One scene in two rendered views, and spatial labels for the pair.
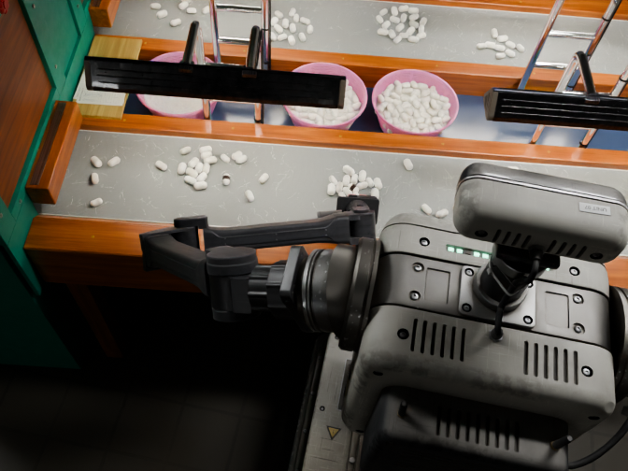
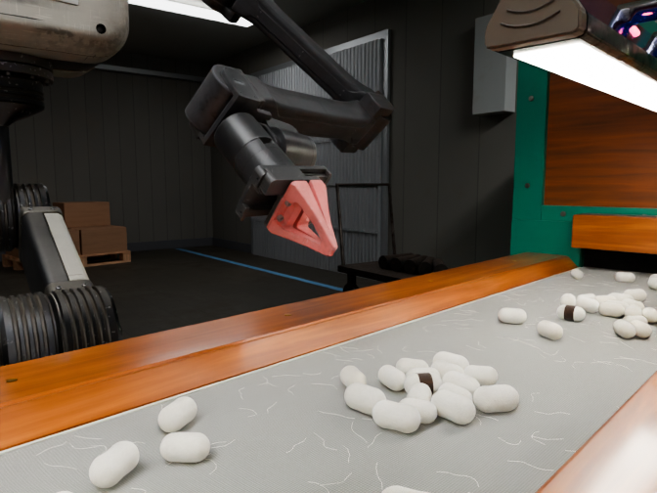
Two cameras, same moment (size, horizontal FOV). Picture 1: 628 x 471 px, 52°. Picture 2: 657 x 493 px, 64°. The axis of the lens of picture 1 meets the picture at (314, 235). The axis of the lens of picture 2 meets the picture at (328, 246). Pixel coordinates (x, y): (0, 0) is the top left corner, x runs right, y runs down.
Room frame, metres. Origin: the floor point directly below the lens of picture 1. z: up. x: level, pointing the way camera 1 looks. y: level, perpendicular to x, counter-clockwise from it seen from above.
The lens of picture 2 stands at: (1.36, -0.46, 0.93)
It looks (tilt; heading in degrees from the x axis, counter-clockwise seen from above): 7 degrees down; 137
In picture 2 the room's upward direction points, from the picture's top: straight up
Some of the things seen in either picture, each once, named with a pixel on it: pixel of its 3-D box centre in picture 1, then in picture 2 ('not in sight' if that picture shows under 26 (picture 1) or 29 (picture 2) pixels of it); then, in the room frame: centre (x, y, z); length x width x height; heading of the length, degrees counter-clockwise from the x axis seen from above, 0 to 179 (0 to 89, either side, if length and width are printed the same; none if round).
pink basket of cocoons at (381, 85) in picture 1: (412, 110); not in sight; (1.44, -0.26, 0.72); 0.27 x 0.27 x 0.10
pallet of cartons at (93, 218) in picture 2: not in sight; (66, 234); (-5.08, 1.52, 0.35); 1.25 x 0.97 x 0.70; 84
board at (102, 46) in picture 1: (107, 76); not in sight; (1.39, 0.67, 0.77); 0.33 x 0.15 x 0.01; 3
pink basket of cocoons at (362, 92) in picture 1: (322, 104); not in sight; (1.42, 0.02, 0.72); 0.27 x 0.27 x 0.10
